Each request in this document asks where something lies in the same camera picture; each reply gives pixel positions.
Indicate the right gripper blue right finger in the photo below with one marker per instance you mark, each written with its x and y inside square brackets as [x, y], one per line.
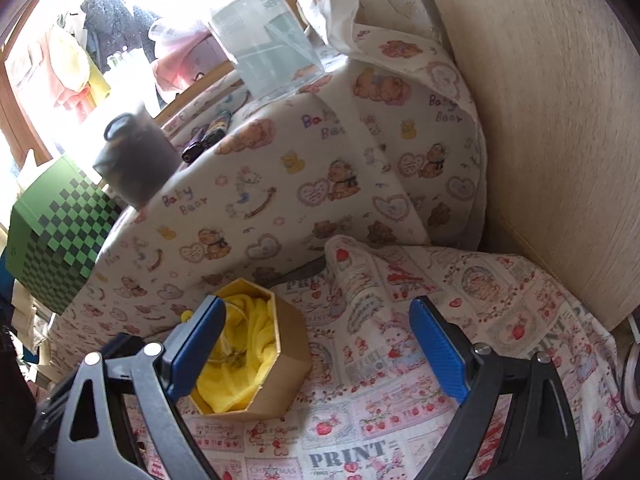
[538, 440]

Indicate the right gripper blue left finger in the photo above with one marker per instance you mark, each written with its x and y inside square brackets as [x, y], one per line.
[95, 439]

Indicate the hexagonal cardboard jewelry box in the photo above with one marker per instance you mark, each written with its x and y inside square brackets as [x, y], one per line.
[289, 369]

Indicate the print patterned bed sheet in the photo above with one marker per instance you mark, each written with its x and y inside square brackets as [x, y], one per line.
[370, 406]

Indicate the yellow cloth in box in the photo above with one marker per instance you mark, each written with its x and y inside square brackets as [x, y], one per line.
[242, 356]

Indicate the clear container with dark contents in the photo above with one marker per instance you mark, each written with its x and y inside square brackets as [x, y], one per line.
[137, 158]

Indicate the dark purple pen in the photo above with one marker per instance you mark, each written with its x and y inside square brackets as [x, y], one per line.
[206, 137]

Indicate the baby bear patterned cloth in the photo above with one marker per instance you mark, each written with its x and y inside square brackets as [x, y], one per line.
[385, 147]

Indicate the clear spray bottle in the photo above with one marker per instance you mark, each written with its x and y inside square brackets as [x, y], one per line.
[265, 43]

